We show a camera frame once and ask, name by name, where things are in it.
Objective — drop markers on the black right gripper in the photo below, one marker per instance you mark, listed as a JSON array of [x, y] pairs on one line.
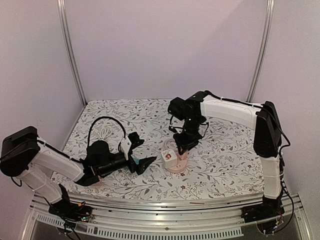
[[186, 139]]

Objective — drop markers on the pink round power socket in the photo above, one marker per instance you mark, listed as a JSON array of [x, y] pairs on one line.
[[180, 167]]

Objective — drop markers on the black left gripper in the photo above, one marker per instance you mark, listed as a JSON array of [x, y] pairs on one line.
[[140, 169]]

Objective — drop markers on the teal power strip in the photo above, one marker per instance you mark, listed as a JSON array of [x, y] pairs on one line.
[[136, 160]]

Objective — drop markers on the aluminium frame post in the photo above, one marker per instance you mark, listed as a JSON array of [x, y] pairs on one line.
[[61, 6], [270, 5]]

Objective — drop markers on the right aluminium frame post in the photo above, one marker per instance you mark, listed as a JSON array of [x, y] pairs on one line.
[[270, 5]]

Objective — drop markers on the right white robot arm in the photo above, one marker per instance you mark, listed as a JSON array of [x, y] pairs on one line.
[[268, 141]]

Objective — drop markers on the aluminium front rail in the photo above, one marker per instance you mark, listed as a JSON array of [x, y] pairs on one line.
[[205, 219]]

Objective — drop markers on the orange usb charger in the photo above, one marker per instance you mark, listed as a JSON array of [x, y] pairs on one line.
[[182, 157]]

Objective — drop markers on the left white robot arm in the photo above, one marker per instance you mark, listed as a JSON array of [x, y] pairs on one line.
[[24, 153]]

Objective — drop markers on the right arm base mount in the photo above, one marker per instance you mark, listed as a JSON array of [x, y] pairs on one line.
[[269, 208]]

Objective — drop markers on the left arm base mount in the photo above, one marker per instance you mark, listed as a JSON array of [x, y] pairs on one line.
[[67, 210]]

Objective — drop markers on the pink cube socket adapter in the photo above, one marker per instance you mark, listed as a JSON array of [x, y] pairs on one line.
[[97, 184]]

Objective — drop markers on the left aluminium frame post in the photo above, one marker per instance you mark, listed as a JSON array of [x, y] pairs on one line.
[[61, 6]]

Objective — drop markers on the white cube socket adapter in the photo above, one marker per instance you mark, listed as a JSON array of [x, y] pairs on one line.
[[169, 158]]

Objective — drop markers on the floral patterned table mat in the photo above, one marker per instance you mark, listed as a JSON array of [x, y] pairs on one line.
[[225, 163]]

